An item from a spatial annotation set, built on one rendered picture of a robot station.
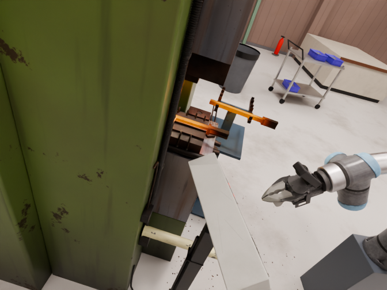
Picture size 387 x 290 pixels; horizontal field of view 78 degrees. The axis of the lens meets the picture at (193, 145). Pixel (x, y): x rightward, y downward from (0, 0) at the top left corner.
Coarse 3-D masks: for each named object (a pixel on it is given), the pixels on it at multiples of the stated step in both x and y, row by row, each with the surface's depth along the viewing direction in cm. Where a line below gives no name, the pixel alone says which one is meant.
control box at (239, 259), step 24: (192, 168) 65; (216, 168) 63; (216, 192) 58; (216, 216) 54; (240, 216) 52; (216, 240) 50; (240, 240) 49; (240, 264) 46; (240, 288) 43; (264, 288) 46
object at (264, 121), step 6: (210, 102) 144; (216, 102) 143; (222, 108) 144; (228, 108) 143; (234, 108) 143; (240, 114) 143; (246, 114) 142; (252, 114) 143; (258, 120) 142; (264, 120) 140; (270, 120) 140; (270, 126) 143
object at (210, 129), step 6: (180, 120) 112; (186, 120) 112; (192, 120) 114; (198, 126) 112; (204, 126) 113; (210, 126) 113; (210, 132) 113; (216, 132) 113; (222, 132) 112; (228, 132) 113
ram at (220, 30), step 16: (208, 0) 68; (224, 0) 68; (240, 0) 67; (208, 16) 71; (224, 16) 70; (240, 16) 69; (208, 32) 73; (224, 32) 72; (240, 32) 71; (192, 48) 77; (208, 48) 76; (224, 48) 75
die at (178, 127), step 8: (176, 112) 119; (176, 120) 112; (200, 120) 119; (176, 128) 109; (184, 128) 110; (192, 128) 112; (200, 128) 112; (176, 136) 106; (184, 136) 107; (192, 136) 108; (200, 136) 108; (184, 144) 106; (192, 144) 105; (200, 144) 105
